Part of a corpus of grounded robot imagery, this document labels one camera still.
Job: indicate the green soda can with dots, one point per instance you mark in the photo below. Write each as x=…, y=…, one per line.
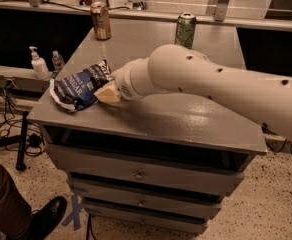
x=185, y=29

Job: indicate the brown soda can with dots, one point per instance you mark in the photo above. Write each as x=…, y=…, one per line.
x=101, y=22

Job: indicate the grey drawer cabinet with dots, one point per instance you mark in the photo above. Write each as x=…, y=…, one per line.
x=166, y=160

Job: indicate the black leather shoe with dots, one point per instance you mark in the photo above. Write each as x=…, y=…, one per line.
x=45, y=220

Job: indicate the grey metal rail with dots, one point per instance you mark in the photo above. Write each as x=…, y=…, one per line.
x=264, y=24

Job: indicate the black stand pole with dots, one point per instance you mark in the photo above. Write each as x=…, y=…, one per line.
x=20, y=165

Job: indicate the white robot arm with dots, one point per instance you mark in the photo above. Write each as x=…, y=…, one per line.
x=263, y=98

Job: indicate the white pump bottle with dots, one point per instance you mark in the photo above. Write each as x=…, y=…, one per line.
x=39, y=64

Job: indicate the blue tape cross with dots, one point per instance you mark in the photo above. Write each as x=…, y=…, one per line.
x=76, y=216

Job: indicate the small clear bottle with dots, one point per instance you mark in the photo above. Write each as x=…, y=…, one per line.
x=58, y=61

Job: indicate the brown trouser leg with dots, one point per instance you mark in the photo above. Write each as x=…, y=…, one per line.
x=15, y=212

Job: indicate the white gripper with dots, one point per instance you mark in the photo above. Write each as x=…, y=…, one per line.
x=123, y=82

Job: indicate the blue chip bag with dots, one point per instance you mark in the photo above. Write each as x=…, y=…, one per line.
x=76, y=92

